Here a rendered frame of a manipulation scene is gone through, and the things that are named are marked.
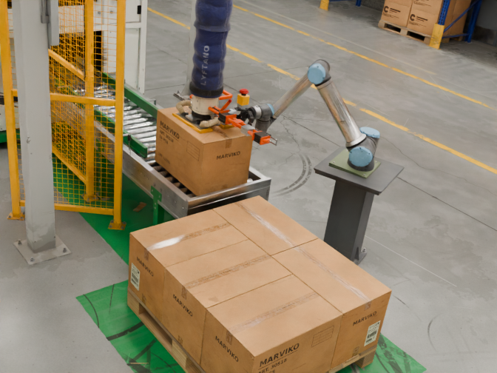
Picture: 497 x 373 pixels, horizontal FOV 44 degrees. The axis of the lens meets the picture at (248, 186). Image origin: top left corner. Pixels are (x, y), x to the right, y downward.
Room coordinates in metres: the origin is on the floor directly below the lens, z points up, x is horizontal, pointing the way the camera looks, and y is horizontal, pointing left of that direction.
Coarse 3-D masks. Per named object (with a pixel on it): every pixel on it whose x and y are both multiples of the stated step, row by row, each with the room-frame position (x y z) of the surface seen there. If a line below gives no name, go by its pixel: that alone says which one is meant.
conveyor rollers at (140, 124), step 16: (96, 96) 5.17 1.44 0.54; (112, 96) 5.20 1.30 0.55; (112, 112) 4.88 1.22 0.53; (128, 112) 4.89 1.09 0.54; (144, 112) 4.98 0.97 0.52; (128, 128) 4.58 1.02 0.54; (144, 128) 4.60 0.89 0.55; (144, 144) 4.30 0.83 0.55; (144, 160) 4.07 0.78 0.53; (192, 192) 3.71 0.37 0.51
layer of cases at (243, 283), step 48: (144, 240) 3.03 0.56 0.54; (192, 240) 3.09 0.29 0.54; (240, 240) 3.16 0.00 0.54; (288, 240) 3.23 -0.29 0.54; (144, 288) 2.94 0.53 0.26; (192, 288) 2.64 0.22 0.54; (240, 288) 2.69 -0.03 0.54; (288, 288) 2.75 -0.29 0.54; (336, 288) 2.80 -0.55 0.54; (384, 288) 2.86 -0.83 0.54; (192, 336) 2.56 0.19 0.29; (240, 336) 2.32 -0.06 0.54; (288, 336) 2.36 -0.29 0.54; (336, 336) 2.58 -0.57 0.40
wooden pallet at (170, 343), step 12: (132, 300) 3.03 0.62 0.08; (144, 312) 3.01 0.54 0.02; (144, 324) 2.92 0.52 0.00; (156, 324) 2.91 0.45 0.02; (156, 336) 2.82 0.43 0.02; (168, 336) 2.82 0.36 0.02; (168, 348) 2.73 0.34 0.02; (180, 348) 2.63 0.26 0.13; (372, 348) 2.82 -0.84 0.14; (180, 360) 2.62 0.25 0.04; (192, 360) 2.54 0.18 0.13; (348, 360) 2.69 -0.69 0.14; (360, 360) 2.80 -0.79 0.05; (372, 360) 2.85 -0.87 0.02; (192, 372) 2.56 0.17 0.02; (204, 372) 2.45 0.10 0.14
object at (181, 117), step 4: (176, 112) 3.99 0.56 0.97; (184, 112) 4.00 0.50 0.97; (188, 112) 3.94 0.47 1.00; (176, 116) 3.94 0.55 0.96; (180, 116) 3.93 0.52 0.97; (184, 116) 3.93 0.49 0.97; (180, 120) 3.90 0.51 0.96; (184, 120) 3.88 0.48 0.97; (188, 120) 3.87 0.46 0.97; (188, 124) 3.83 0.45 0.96; (192, 124) 3.82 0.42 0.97; (196, 124) 3.82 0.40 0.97; (192, 128) 3.79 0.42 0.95; (196, 128) 3.77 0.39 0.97; (200, 128) 3.77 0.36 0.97; (204, 128) 3.78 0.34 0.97; (208, 128) 3.80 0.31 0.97; (200, 132) 3.73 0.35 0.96; (204, 132) 3.75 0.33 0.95
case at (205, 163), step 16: (160, 112) 4.01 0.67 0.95; (160, 128) 4.00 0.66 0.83; (176, 128) 3.85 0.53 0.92; (160, 144) 3.99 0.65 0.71; (176, 144) 3.84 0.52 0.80; (192, 144) 3.69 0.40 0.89; (208, 144) 3.61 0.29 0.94; (224, 144) 3.69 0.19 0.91; (240, 144) 3.78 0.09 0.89; (160, 160) 3.98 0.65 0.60; (176, 160) 3.83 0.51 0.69; (192, 160) 3.68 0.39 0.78; (208, 160) 3.62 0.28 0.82; (224, 160) 3.70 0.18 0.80; (240, 160) 3.79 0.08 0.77; (176, 176) 3.81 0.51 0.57; (192, 176) 3.66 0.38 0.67; (208, 176) 3.63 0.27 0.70; (224, 176) 3.71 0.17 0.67; (240, 176) 3.80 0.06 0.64; (208, 192) 3.64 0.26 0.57
